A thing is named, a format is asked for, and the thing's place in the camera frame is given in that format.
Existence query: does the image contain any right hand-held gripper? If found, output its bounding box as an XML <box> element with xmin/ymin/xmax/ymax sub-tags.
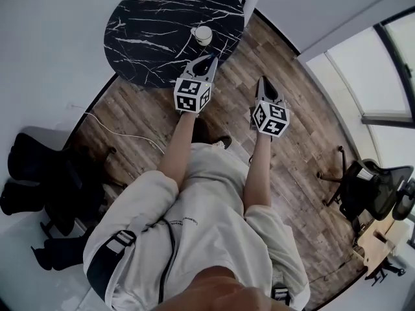
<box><xmin>250</xmin><ymin>75</ymin><xmax>291</xmax><ymax>139</ymax></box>

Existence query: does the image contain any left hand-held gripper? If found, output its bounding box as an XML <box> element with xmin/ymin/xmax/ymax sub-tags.
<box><xmin>173</xmin><ymin>54</ymin><xmax>219</xmax><ymax>114</ymax></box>

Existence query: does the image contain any white cup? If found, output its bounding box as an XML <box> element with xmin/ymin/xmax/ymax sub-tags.
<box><xmin>189</xmin><ymin>25</ymin><xmax>214</xmax><ymax>47</ymax></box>

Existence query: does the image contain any person's left forearm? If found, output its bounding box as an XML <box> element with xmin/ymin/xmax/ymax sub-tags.
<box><xmin>158</xmin><ymin>111</ymin><xmax>199</xmax><ymax>191</ymax></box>

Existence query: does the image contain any person's right forearm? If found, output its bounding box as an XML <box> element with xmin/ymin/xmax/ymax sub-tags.
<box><xmin>242</xmin><ymin>133</ymin><xmax>274</xmax><ymax>214</ymax></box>

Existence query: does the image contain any black marble round table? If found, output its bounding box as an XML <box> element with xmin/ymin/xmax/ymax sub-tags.
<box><xmin>103</xmin><ymin>0</ymin><xmax>246</xmax><ymax>89</ymax></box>

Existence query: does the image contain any person's dark trouser leg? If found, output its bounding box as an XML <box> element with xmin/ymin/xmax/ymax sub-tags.
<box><xmin>191</xmin><ymin>117</ymin><xmax>217</xmax><ymax>145</ymax></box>

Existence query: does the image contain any person's dark shoe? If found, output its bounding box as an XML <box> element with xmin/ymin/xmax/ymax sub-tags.
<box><xmin>211</xmin><ymin>135</ymin><xmax>233</xmax><ymax>149</ymax></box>

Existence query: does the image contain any black mesh office chair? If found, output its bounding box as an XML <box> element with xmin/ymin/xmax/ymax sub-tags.
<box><xmin>390</xmin><ymin>177</ymin><xmax>415</xmax><ymax>243</ymax></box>
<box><xmin>316</xmin><ymin>146</ymin><xmax>415</xmax><ymax>222</ymax></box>

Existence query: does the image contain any person's white shirt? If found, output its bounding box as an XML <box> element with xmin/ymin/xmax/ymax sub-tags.
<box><xmin>82</xmin><ymin>142</ymin><xmax>311</xmax><ymax>311</ymax></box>

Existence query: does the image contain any light wooden desk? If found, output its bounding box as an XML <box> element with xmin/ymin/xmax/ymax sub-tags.
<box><xmin>352</xmin><ymin>218</ymin><xmax>408</xmax><ymax>286</ymax></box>

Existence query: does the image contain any person's chin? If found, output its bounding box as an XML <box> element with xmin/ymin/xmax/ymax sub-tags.
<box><xmin>161</xmin><ymin>265</ymin><xmax>276</xmax><ymax>311</ymax></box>

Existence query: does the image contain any white floor cable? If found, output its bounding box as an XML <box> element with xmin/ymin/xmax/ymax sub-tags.
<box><xmin>67</xmin><ymin>102</ymin><xmax>165</xmax><ymax>156</ymax></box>

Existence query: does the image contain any grey window frame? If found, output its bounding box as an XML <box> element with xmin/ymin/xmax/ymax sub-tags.
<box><xmin>304</xmin><ymin>10</ymin><xmax>415</xmax><ymax>126</ymax></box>

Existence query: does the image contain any black cable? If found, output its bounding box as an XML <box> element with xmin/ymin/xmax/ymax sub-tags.
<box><xmin>157</xmin><ymin>218</ymin><xmax>176</xmax><ymax>304</ymax></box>

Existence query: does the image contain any black strap buckle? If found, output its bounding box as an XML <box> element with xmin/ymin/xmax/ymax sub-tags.
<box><xmin>271</xmin><ymin>282</ymin><xmax>292</xmax><ymax>306</ymax></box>

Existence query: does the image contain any black shoulder strap with buckle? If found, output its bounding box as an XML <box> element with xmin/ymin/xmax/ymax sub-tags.
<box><xmin>86</xmin><ymin>229</ymin><xmax>137</xmax><ymax>302</ymax></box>

